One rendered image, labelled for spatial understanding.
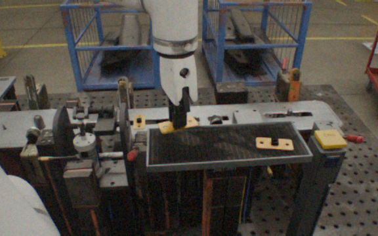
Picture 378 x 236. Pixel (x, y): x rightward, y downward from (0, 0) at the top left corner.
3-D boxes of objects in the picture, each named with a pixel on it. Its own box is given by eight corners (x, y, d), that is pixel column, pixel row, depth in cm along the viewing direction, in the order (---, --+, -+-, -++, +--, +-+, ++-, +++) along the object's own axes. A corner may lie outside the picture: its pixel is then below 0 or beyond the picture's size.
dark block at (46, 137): (88, 223, 111) (60, 127, 87) (85, 240, 105) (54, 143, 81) (74, 224, 110) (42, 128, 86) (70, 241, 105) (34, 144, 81)
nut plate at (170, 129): (191, 117, 74) (191, 112, 74) (198, 125, 71) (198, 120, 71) (157, 124, 72) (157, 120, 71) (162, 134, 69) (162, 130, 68)
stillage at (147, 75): (102, 54, 409) (90, -23, 355) (163, 52, 412) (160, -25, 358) (79, 103, 310) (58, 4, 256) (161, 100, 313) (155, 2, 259)
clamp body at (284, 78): (281, 136, 153) (295, 67, 132) (292, 156, 141) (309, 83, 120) (260, 137, 152) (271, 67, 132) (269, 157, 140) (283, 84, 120)
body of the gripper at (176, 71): (204, 51, 58) (203, 103, 64) (184, 33, 66) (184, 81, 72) (165, 57, 56) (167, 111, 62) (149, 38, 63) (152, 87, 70)
